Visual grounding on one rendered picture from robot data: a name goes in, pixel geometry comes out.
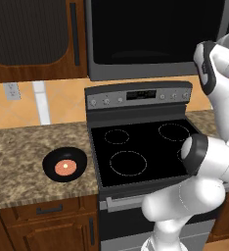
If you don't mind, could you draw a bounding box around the black bowl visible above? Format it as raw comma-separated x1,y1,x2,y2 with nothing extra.
41,146,88,183

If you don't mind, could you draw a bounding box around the grey oven door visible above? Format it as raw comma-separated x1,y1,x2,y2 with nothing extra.
97,187,218,251

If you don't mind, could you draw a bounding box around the black glass microwave door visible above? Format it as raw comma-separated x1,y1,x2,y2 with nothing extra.
84,0,229,82

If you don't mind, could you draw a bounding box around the dark wooden cupboard door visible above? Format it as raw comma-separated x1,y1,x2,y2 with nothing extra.
0,0,89,84

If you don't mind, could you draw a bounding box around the grey stove with black hob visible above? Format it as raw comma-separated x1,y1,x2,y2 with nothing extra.
84,80,229,251

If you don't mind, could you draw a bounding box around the brown wooden drawer front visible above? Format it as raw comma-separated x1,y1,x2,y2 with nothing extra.
0,195,100,224

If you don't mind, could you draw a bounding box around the grey oven door handle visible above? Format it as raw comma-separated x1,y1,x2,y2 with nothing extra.
104,193,154,214

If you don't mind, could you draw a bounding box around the black cupboard door handle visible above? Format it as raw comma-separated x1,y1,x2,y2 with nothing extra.
88,217,97,246
69,2,81,67

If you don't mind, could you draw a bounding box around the black drawer handle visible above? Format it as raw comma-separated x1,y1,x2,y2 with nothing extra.
35,204,64,216

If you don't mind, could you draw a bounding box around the grey wall socket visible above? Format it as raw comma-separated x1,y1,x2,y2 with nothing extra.
2,81,23,101

